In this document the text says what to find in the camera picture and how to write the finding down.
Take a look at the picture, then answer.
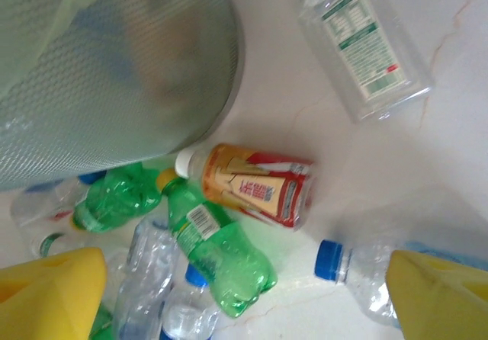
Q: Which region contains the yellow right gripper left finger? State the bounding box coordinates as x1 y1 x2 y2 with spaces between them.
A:
0 246 108 340

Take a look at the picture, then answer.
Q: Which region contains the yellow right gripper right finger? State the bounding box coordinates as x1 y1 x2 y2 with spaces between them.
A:
384 249 488 340

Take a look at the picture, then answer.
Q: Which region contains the clear bottle pale blue label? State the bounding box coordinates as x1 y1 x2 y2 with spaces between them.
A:
314 210 488 329

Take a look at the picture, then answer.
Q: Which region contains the clear bottle blue red label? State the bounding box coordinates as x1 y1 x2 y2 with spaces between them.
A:
9 170 108 234

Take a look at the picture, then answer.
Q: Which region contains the crushed clear bottle white cap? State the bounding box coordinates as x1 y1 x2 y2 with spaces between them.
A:
114 216 180 340

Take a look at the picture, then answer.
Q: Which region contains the crushed green bottle yellow cap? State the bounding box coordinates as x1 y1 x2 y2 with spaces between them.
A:
70 162 165 235

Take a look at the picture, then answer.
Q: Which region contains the orange red label bottle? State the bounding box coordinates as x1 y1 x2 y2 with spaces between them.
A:
174 143 317 231

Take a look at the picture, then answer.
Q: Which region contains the clear bottle green white label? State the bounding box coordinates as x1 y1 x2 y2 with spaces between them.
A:
291 0 435 124

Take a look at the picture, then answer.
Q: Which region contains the green plastic bin liner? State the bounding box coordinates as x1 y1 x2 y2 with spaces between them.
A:
0 0 83 104

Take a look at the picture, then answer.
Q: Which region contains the translucent green bucket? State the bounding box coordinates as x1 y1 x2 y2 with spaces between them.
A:
0 0 245 192

